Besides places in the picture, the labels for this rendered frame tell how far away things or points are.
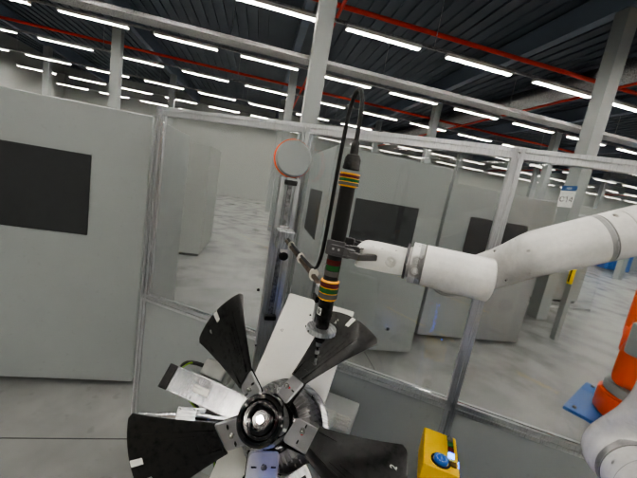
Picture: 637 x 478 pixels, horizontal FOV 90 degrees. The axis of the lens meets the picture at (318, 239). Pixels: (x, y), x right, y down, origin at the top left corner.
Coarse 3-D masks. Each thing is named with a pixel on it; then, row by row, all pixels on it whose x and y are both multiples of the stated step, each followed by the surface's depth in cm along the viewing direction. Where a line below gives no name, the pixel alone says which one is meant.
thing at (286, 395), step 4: (292, 376) 90; (288, 380) 89; (292, 380) 88; (296, 380) 86; (292, 384) 86; (296, 384) 85; (300, 384) 83; (280, 388) 88; (284, 388) 87; (292, 388) 84; (296, 388) 83; (280, 392) 87; (284, 392) 85; (288, 392) 84; (292, 392) 83; (296, 392) 81; (280, 396) 85; (284, 396) 83; (288, 396) 82; (292, 396) 81; (284, 400) 81; (288, 400) 80
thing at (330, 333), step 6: (318, 288) 75; (312, 318) 77; (312, 324) 74; (330, 324) 76; (306, 330) 73; (312, 330) 72; (318, 330) 72; (324, 330) 73; (330, 330) 73; (336, 330) 74; (318, 336) 71; (324, 336) 71; (330, 336) 72
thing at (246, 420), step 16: (256, 400) 79; (272, 400) 78; (240, 416) 77; (256, 416) 78; (272, 416) 76; (288, 416) 80; (240, 432) 75; (256, 432) 75; (272, 432) 75; (256, 448) 73; (272, 448) 78
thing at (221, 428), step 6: (228, 420) 80; (234, 420) 81; (216, 426) 80; (222, 426) 81; (228, 426) 81; (234, 426) 81; (222, 432) 81; (228, 432) 81; (234, 432) 81; (222, 438) 81; (228, 438) 82; (234, 438) 82; (228, 444) 82; (240, 444) 82
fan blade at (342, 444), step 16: (320, 432) 80; (336, 432) 82; (320, 448) 76; (336, 448) 77; (352, 448) 78; (368, 448) 79; (384, 448) 79; (400, 448) 80; (320, 464) 72; (336, 464) 73; (352, 464) 74; (368, 464) 75; (384, 464) 76; (400, 464) 76
